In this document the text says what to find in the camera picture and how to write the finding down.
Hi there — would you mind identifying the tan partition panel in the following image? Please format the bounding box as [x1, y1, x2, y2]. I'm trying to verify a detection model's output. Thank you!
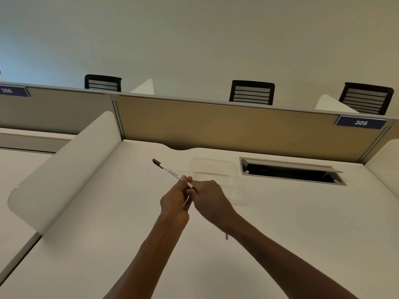
[0, 85, 125, 138]
[113, 93, 391, 164]

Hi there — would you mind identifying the person's left hand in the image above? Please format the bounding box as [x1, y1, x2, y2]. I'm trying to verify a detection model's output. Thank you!
[160, 175, 194, 227]

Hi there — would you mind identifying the person's right hand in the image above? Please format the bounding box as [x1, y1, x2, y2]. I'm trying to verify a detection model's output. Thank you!
[187, 180, 238, 234]

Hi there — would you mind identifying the black mesh office chair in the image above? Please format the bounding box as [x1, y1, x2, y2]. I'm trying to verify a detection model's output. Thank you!
[229, 80, 275, 106]
[84, 74, 122, 92]
[339, 82, 394, 116]

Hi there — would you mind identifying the clear plastic container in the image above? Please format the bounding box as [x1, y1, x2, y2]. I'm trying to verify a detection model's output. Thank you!
[188, 157, 239, 206]

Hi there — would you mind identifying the person's right forearm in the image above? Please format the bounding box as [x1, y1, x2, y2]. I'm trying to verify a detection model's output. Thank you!
[224, 214, 360, 299]

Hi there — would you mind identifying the blue number label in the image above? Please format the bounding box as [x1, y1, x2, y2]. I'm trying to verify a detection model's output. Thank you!
[335, 115, 388, 130]
[0, 85, 31, 98]

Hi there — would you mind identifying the person's left forearm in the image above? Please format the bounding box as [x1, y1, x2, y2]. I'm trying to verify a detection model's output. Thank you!
[103, 213, 190, 299]

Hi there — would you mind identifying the white curved side divider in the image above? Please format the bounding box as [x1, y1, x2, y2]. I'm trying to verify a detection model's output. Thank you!
[130, 78, 155, 96]
[364, 139, 399, 200]
[7, 111, 122, 234]
[314, 94, 360, 114]

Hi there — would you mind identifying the white pen with black cap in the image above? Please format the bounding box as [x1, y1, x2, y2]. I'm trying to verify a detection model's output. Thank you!
[152, 159, 196, 189]

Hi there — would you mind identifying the grey desk cable port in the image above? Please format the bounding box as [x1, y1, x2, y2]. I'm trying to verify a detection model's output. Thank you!
[239, 157, 347, 186]

